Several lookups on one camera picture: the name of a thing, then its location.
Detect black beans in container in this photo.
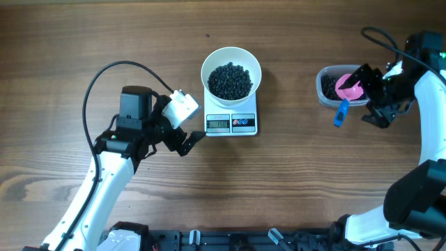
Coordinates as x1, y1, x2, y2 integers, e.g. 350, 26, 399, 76
321, 75, 366, 101

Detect cream white bowl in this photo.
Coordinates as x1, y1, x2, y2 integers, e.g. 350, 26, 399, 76
201, 47, 262, 106

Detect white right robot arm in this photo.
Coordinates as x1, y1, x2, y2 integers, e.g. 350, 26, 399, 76
333, 31, 445, 249

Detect pink scoop blue handle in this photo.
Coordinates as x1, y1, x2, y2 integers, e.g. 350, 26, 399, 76
334, 74, 364, 128

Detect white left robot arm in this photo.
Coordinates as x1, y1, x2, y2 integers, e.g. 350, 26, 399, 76
39, 86, 205, 250

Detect black beans in bowl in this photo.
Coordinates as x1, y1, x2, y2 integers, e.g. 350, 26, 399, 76
207, 62, 253, 100

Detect clear plastic bean container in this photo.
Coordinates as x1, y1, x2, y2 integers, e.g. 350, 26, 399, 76
316, 65, 369, 108

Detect white digital kitchen scale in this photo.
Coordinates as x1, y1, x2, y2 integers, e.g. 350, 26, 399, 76
204, 91, 258, 137

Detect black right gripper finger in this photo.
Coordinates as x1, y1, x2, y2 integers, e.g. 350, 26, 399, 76
361, 104, 397, 128
339, 63, 378, 91

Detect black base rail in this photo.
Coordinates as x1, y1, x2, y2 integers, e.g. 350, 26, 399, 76
98, 222, 394, 251

